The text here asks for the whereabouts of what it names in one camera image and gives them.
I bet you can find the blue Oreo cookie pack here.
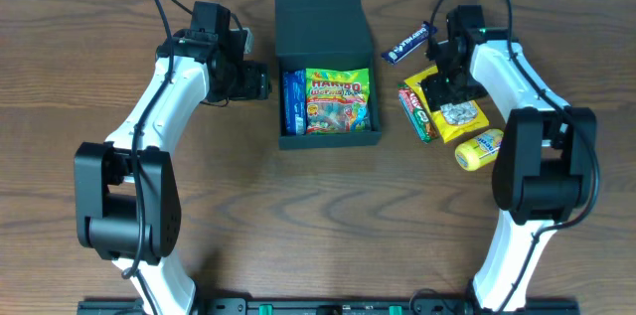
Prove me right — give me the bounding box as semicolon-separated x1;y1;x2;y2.
282;70;307;135

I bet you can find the yellow sunflower seed bag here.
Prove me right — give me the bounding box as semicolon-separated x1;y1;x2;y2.
404;66;490;143

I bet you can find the black gift box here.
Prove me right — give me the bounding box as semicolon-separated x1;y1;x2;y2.
274;0;382;150

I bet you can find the green Haribo gummy bag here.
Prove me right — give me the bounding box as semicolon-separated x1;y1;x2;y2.
306;69;372;134

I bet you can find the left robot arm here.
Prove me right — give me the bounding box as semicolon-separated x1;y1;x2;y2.
74;2;271;314

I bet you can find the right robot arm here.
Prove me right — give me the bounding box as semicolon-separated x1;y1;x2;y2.
421;5;599;314

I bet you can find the dark blue Dairy Milk bar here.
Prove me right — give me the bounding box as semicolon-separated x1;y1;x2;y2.
381;21;437;65

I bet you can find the red green KitKat bar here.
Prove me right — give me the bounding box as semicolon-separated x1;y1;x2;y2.
398;84;438;143

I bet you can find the yellow plastic candy canister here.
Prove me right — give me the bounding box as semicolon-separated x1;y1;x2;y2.
454;129;504;171

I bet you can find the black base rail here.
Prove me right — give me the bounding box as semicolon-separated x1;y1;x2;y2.
76;297;581;315

